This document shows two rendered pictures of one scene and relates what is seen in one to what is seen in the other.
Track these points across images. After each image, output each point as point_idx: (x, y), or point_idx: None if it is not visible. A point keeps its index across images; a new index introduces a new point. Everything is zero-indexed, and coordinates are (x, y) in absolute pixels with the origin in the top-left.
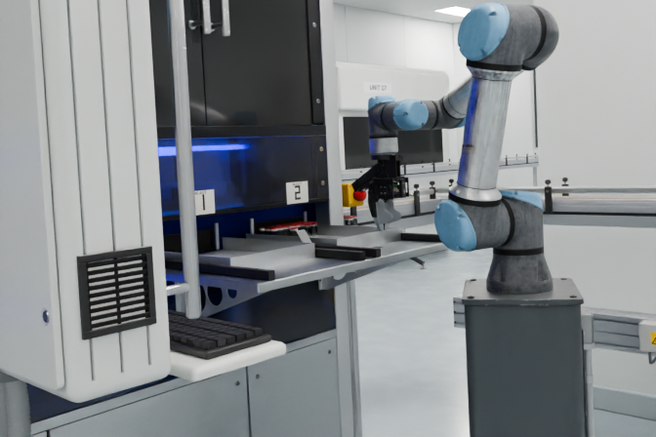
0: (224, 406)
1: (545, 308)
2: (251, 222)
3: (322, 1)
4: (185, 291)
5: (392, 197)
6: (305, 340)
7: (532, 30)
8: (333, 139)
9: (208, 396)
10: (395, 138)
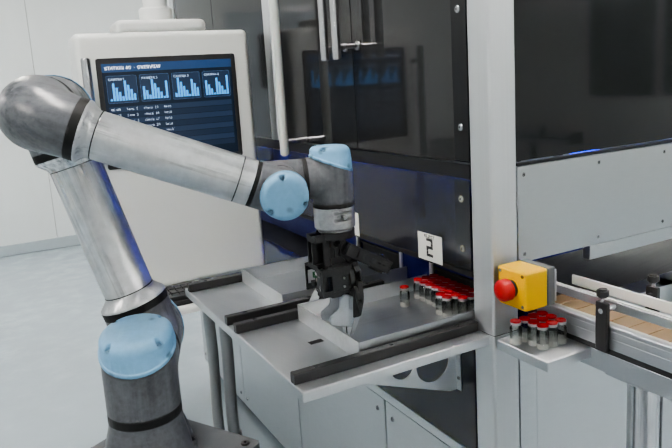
0: (369, 416)
1: None
2: (429, 264)
3: None
4: None
5: (306, 287)
6: (437, 431)
7: None
8: (479, 187)
9: (359, 396)
10: (317, 209)
